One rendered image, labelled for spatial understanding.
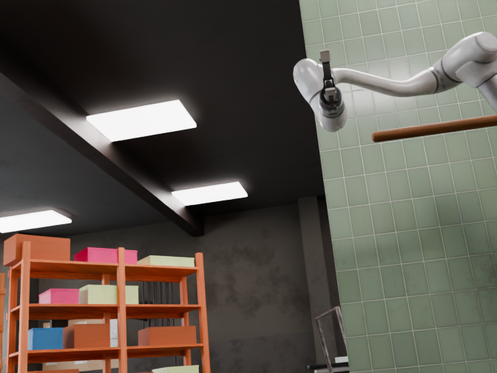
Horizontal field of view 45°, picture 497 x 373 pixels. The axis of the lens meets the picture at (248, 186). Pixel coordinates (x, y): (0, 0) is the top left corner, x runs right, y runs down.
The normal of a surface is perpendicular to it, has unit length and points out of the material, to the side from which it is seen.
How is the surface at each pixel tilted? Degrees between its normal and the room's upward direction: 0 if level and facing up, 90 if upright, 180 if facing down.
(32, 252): 90
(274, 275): 90
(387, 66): 90
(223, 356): 90
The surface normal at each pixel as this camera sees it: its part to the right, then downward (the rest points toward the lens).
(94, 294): 0.59, -0.30
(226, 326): -0.20, -0.29
